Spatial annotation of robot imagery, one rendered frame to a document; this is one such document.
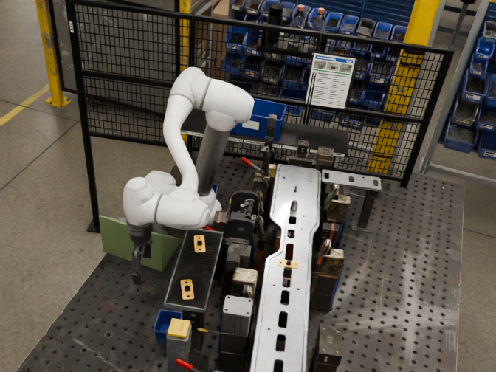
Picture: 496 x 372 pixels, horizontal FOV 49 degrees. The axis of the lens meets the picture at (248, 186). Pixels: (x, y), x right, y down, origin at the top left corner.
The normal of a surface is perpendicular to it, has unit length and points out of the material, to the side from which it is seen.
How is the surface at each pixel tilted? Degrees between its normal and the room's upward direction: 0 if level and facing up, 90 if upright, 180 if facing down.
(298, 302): 0
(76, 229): 0
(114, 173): 0
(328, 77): 90
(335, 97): 90
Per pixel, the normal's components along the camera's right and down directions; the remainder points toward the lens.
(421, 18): -0.06, 0.63
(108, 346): 0.08, -0.77
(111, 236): -0.34, 0.58
